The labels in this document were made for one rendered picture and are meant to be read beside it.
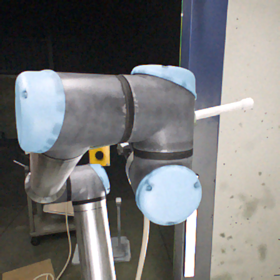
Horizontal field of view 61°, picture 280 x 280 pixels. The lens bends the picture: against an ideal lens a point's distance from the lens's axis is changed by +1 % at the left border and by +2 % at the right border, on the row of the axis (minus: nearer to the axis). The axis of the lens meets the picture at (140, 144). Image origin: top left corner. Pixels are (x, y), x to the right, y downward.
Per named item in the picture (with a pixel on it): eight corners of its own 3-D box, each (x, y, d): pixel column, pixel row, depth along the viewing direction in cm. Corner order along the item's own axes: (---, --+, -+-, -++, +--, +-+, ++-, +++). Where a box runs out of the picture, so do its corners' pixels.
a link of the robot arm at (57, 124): (24, 176, 81) (5, 38, 23) (62, 171, 87) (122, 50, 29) (27, 210, 78) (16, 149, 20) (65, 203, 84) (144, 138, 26)
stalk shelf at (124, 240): (127, 238, 155) (127, 235, 155) (129, 261, 133) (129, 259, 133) (79, 241, 152) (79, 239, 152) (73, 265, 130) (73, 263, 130)
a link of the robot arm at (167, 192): (208, 160, 31) (205, 230, 33) (177, 144, 43) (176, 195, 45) (138, 164, 29) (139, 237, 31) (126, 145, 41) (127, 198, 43)
